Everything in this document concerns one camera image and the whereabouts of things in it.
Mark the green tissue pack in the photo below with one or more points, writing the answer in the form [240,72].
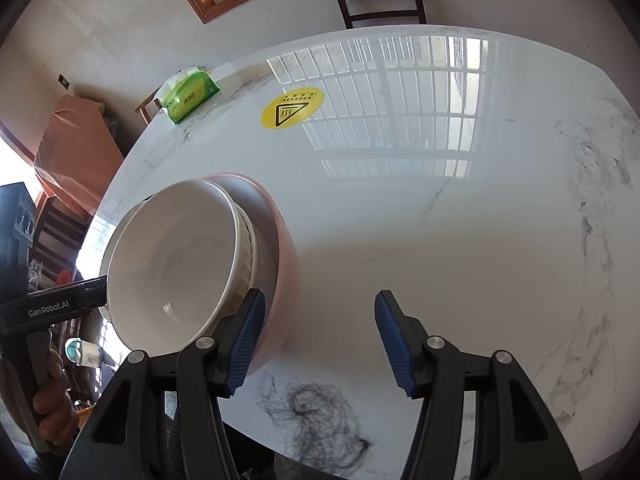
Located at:
[184,92]

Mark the large pink bowl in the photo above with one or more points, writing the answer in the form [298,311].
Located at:
[280,320]

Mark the light wooden chair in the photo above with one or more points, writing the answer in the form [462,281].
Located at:
[149,107]

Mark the dark wooden bench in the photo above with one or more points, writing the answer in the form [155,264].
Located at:
[58,236]

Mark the white blue dog bowl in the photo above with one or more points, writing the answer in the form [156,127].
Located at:
[183,261]

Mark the orange cloth covered furniture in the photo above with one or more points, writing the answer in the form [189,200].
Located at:
[77,158]

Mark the yellow hot warning sticker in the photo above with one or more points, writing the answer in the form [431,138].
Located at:
[291,108]

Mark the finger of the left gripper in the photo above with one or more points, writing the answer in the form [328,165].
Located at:
[78,298]

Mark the white orange rabbit bowl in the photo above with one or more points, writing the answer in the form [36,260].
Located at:
[255,254]

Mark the person's left hand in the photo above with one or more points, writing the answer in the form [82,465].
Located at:
[59,418]

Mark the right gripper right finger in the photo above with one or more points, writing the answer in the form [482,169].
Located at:
[515,435]

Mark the white floral plate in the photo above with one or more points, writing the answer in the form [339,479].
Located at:
[110,247]

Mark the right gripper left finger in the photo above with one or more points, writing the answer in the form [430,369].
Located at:
[159,416]

